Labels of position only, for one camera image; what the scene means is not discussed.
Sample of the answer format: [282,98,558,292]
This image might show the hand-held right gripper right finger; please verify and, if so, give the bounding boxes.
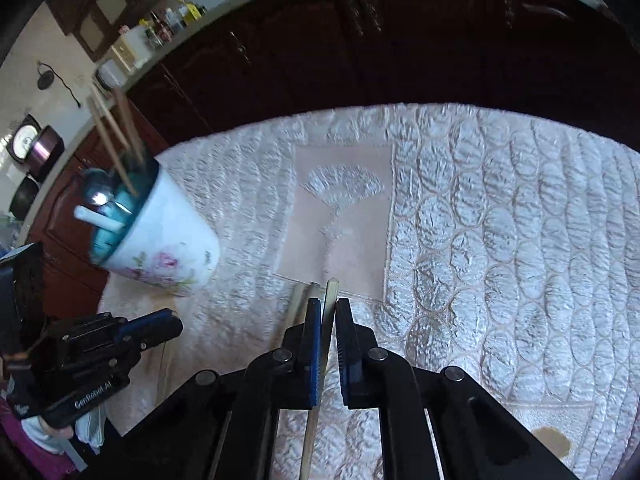
[335,299,581,480]

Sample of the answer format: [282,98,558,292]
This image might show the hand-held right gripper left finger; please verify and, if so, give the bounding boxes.
[107,297,322,480]

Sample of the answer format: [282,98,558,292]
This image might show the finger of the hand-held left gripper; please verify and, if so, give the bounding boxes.
[116,308,175,337]
[134,317,184,354]

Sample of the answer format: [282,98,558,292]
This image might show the white floral cup teal inside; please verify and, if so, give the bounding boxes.
[80,157,221,298]

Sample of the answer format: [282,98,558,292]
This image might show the white plastic spoon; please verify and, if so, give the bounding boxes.
[74,205,124,234]

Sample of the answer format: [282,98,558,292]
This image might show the metal spoon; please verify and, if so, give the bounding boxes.
[82,172,120,208]

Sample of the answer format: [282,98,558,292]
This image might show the white cloth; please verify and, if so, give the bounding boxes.
[75,405,108,448]

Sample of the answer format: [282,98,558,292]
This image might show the purple clothing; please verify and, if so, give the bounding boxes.
[0,400,76,480]

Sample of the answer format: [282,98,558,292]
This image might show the black pan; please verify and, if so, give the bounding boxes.
[10,177,41,221]

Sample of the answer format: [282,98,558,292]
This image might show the white quilted tablecloth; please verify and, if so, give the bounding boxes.
[97,102,640,480]

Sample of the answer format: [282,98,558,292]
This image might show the purple cooking pot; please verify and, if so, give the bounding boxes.
[22,126,66,181]

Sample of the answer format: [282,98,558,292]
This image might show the white countertop appliance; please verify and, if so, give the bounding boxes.
[95,60,128,90]

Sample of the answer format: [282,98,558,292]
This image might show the small white drawer box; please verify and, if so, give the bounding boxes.
[111,25,151,73]

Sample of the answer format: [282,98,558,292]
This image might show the row of condiment bottles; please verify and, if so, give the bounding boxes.
[137,0,208,51]

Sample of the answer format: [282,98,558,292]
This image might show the dark brown base cabinets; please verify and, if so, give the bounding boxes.
[27,0,640,306]

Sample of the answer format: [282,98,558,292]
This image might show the black wall hook with cable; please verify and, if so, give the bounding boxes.
[37,61,83,108]

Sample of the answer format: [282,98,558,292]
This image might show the brown wall cabinet glass doors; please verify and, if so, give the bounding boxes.
[45,0,181,61]

